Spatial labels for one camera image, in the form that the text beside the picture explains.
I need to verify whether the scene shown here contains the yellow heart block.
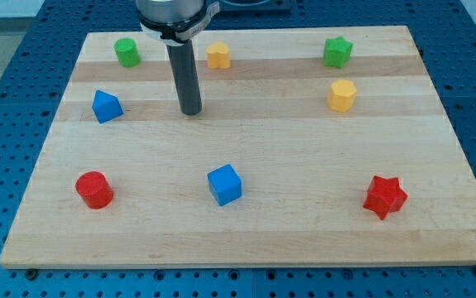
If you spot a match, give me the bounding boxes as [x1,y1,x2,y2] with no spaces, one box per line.
[205,41,231,70]

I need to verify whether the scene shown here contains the blue triangle block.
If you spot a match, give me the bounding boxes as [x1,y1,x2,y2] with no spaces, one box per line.
[92,90,123,123]

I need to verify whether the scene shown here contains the green star block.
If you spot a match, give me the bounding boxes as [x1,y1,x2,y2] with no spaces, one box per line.
[323,36,353,69]

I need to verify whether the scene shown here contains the yellow hexagon block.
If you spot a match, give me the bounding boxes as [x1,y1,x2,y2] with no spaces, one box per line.
[327,79,357,112]

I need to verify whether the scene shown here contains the wooden board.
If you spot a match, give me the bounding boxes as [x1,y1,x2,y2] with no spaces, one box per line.
[0,26,476,269]

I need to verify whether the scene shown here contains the green cylinder block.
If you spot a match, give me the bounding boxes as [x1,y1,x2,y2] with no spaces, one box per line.
[113,38,140,68]

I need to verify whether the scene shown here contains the red cylinder block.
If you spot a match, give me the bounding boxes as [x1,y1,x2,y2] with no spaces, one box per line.
[75,171,114,209]

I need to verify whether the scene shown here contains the blue cube block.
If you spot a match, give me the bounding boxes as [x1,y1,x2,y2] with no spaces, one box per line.
[207,164,243,206]

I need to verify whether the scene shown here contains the red star block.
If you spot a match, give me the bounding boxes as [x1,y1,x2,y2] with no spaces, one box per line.
[363,175,408,220]

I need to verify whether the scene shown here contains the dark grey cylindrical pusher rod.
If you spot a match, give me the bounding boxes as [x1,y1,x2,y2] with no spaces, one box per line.
[166,41,202,116]

